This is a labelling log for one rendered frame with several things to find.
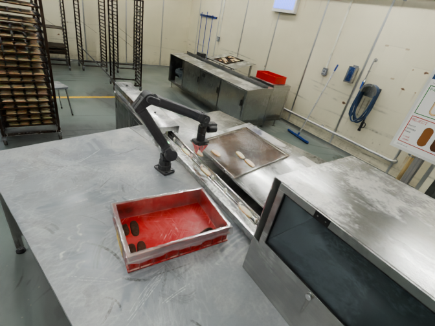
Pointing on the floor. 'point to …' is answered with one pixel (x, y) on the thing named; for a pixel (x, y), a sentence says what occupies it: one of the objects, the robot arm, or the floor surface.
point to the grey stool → (59, 92)
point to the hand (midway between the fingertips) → (198, 151)
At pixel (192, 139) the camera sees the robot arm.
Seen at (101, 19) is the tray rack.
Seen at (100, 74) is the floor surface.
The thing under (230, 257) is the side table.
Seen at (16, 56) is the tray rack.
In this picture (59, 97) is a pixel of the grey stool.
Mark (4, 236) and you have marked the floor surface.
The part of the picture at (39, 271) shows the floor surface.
